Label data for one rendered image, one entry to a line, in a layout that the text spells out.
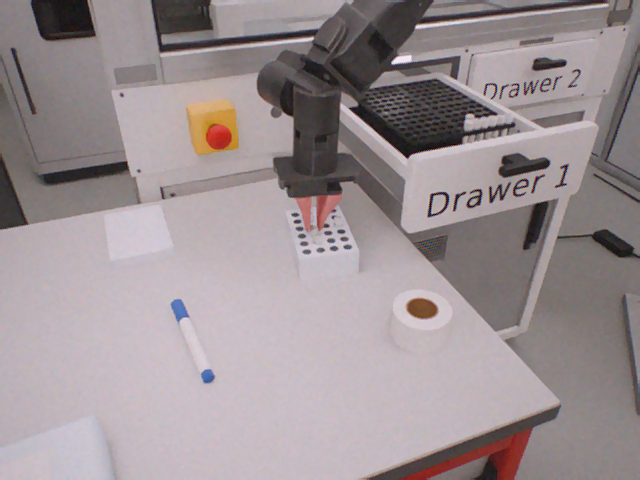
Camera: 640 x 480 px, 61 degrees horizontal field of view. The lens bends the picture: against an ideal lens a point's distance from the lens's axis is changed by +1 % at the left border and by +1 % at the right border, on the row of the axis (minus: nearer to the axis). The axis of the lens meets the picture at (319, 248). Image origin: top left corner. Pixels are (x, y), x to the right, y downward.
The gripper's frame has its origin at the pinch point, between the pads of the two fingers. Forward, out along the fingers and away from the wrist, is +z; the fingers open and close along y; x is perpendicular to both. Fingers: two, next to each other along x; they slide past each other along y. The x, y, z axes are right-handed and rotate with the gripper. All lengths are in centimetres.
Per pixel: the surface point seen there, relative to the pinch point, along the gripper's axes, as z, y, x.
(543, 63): -11, -50, -30
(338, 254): 1.5, -2.4, 5.5
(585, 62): -9, -64, -35
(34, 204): 86, 87, -161
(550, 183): -4.6, -34.2, 2.0
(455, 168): -9.8, -17.4, 4.7
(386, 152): -7.8, -11.5, -4.9
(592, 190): 77, -157, -119
